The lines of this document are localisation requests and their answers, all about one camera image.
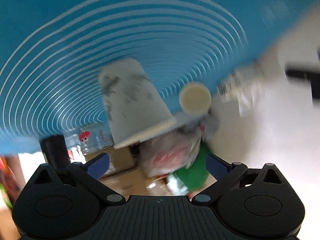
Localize printed paper cup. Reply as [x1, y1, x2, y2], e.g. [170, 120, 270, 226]
[98, 58, 176, 149]

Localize paper cup lying sideways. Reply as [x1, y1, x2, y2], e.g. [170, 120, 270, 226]
[179, 82, 212, 116]

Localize black thermos bottle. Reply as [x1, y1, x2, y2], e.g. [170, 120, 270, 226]
[40, 134, 71, 170]

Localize white tissue pack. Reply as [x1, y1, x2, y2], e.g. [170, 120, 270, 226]
[217, 61, 264, 117]

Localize green bag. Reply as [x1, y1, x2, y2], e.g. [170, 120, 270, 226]
[172, 141, 210, 195]

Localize glass jar with red sticker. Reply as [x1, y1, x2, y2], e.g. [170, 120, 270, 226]
[63, 122, 113, 155]

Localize lower cardboard box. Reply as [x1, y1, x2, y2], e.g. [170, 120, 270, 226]
[84, 146, 136, 178]

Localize clear bag with red print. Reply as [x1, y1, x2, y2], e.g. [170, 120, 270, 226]
[139, 115, 220, 178]

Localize blue silicone baking mat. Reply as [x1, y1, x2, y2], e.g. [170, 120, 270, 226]
[1, 0, 319, 154]

